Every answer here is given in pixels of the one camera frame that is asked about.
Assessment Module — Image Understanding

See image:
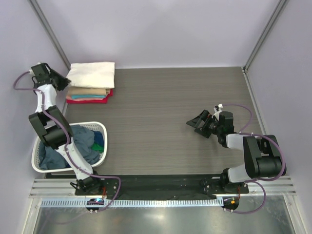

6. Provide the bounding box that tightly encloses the blue garment in basket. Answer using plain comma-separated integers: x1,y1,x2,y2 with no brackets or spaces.
94,131,104,146

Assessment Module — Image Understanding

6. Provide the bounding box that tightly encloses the aluminium corner post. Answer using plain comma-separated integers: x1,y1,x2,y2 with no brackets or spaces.
242,0,290,73
28,0,70,70

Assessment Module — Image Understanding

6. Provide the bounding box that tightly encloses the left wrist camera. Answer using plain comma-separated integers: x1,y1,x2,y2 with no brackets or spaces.
31,63,51,84

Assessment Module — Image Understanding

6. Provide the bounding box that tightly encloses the folded red t shirt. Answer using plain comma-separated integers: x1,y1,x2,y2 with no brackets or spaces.
66,89,113,104

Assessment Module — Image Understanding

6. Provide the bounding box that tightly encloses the cream white t shirt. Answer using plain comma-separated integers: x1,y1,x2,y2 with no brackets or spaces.
66,62,115,89

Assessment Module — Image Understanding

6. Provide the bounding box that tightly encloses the aluminium rail beam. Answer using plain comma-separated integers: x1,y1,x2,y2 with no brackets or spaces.
29,176,296,198

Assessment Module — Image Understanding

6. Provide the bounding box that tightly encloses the right aluminium corner post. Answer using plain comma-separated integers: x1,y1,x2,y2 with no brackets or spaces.
242,0,290,73

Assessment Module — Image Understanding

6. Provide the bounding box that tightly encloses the green garment in basket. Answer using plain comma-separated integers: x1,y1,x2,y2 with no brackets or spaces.
91,143,104,154

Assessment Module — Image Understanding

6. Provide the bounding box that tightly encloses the grey blue shirt in basket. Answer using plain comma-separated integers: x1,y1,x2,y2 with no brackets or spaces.
39,125,100,170

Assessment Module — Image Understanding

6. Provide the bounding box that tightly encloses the white plastic laundry basket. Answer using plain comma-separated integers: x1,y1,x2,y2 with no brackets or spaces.
31,121,108,173

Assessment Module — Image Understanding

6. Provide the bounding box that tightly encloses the left aluminium corner post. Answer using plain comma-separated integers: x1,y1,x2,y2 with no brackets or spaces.
28,0,70,70

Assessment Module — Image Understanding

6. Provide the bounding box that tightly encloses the folded tan t shirt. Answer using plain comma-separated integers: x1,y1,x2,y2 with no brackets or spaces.
67,87,111,96

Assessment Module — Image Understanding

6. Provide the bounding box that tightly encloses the slotted white cable duct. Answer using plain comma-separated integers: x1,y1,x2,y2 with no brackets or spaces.
40,197,223,208

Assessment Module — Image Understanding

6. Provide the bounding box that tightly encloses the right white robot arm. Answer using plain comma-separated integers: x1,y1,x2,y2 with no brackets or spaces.
186,107,287,193

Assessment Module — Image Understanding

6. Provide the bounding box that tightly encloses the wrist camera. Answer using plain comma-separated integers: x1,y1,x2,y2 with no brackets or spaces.
213,104,234,134
31,63,51,84

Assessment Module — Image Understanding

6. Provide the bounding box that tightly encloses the folded teal t shirt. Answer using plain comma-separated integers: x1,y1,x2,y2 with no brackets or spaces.
70,95,107,99

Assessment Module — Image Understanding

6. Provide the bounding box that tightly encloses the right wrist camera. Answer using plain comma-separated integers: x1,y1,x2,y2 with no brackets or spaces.
213,104,234,134

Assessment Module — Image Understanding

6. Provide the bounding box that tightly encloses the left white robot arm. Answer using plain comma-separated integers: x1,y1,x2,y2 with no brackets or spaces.
29,63,103,194

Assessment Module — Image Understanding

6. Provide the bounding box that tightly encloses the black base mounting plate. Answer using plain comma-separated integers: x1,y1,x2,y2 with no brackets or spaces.
70,174,249,200

